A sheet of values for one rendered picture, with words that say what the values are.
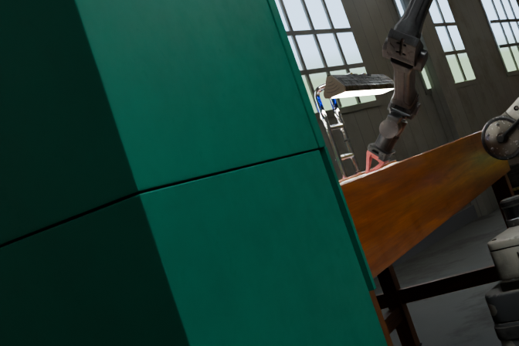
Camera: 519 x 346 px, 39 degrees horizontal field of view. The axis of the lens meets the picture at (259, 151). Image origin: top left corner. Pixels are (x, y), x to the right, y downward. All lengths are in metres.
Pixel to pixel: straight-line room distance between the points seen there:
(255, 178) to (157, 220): 0.25
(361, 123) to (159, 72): 4.96
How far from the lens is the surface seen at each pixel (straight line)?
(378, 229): 1.52
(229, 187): 0.98
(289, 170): 1.14
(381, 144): 2.28
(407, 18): 1.84
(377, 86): 2.82
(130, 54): 0.90
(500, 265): 2.15
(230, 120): 1.04
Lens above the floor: 0.79
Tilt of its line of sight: 4 degrees up
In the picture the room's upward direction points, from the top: 19 degrees counter-clockwise
